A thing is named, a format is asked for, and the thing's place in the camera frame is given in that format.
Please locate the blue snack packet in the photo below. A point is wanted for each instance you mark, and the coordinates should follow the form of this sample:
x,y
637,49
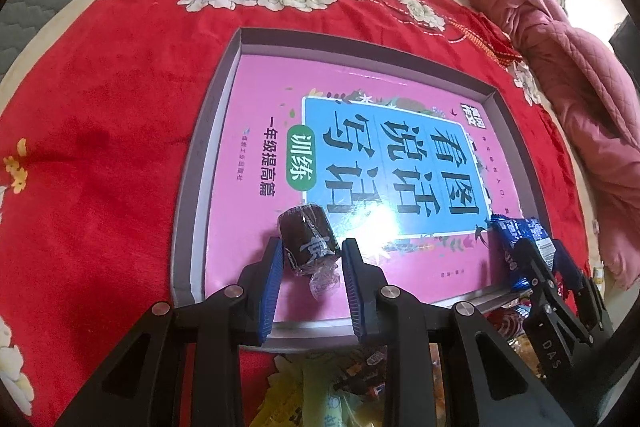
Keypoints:
x,y
515,227

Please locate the pile of assorted snack packets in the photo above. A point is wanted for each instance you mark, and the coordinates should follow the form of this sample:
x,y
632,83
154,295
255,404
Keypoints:
x,y
310,387

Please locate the red floral blanket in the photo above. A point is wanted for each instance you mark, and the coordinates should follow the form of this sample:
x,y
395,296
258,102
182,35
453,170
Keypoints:
x,y
125,107

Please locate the grey cardboard box tray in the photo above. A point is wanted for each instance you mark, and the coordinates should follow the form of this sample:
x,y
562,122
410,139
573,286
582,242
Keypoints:
x,y
210,157

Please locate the dark brown candy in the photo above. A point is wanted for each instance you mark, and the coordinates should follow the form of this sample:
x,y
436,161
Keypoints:
x,y
305,232

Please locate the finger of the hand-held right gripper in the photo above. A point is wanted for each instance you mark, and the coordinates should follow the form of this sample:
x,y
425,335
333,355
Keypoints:
x,y
570,264
537,277

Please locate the pink quilted duvet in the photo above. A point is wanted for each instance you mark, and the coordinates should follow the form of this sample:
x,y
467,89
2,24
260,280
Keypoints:
x,y
575,82

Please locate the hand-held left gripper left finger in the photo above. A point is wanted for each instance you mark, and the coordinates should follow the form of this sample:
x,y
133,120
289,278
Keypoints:
x,y
269,292

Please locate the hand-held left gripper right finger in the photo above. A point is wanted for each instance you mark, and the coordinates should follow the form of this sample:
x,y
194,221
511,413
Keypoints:
x,y
356,294

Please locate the pink book with blue panel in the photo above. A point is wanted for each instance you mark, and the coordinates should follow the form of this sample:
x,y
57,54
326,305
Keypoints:
x,y
260,132

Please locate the dark flat panel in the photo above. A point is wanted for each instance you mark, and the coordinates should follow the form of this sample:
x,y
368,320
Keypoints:
x,y
627,47

